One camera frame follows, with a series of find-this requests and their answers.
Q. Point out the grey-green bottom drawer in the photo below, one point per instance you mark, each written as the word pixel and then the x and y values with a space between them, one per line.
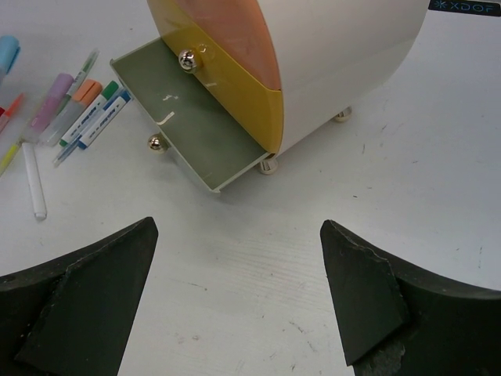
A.
pixel 211 143

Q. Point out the purple cap highlighter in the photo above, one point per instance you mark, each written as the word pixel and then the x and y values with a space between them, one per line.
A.
pixel 48 108

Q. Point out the orange cap highlighter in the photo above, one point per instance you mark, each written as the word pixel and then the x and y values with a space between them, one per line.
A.
pixel 77 104

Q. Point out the green cap white marker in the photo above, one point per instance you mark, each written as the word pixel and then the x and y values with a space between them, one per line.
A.
pixel 94 107

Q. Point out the thin green pen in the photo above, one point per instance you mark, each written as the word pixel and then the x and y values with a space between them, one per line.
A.
pixel 83 73

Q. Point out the cream round drawer cabinet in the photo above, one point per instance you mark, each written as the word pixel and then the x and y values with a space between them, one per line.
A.
pixel 330 53

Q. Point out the yellow middle drawer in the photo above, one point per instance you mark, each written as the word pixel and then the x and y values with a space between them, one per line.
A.
pixel 257 109

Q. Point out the dark XDOF logo sticker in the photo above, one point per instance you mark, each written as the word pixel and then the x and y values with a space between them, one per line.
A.
pixel 480 8

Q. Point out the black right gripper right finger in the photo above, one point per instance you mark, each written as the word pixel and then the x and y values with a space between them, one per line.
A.
pixel 396 318

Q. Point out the light blue cap highlighter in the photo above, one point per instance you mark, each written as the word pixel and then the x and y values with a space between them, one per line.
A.
pixel 9 51

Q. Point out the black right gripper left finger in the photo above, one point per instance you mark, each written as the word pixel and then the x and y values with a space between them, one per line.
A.
pixel 73 315

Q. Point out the white pen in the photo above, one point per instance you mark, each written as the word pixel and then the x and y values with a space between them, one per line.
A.
pixel 34 182

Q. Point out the blue cap white marker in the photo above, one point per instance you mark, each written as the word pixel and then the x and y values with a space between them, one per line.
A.
pixel 103 118

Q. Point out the pink top drawer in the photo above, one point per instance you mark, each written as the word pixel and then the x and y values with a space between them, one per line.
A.
pixel 239 27

